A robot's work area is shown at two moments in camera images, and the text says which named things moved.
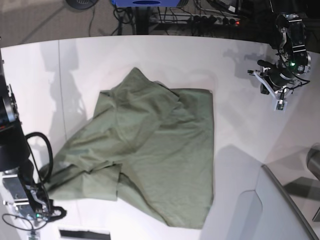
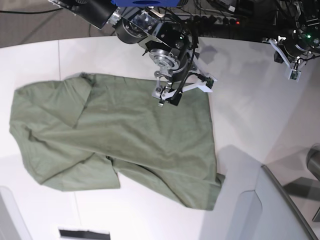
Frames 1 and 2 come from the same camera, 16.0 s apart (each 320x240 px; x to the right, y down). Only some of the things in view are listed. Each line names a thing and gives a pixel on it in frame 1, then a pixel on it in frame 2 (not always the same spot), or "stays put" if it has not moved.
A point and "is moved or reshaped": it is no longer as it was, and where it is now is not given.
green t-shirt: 149,144 is moved or reshaped
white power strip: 195,19 stays put
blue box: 145,3 stays put
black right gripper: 44,216 -> 167,90
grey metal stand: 313,160 stays put
